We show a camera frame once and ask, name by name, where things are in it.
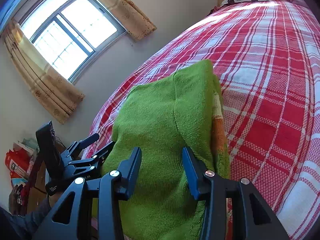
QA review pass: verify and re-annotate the green striped knit sweater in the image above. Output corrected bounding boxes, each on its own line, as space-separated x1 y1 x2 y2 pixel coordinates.
101 60 229 239

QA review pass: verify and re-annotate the person's left forearm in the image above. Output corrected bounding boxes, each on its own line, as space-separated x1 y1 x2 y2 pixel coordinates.
1 198 51 239

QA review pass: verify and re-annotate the red bag on floor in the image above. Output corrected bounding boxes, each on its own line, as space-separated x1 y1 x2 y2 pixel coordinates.
4 148 30 180

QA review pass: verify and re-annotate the left window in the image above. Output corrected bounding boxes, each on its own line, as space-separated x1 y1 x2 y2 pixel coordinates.
21 0 126 83

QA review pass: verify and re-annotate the yellow curtain at left window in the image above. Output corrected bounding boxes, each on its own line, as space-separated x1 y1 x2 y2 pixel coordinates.
98 0 157 41

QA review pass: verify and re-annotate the red plaid bed sheet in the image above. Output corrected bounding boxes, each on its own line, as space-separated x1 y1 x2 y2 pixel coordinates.
84 0 319 239

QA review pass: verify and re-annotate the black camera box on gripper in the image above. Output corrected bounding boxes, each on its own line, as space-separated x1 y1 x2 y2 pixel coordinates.
35 121 64 180

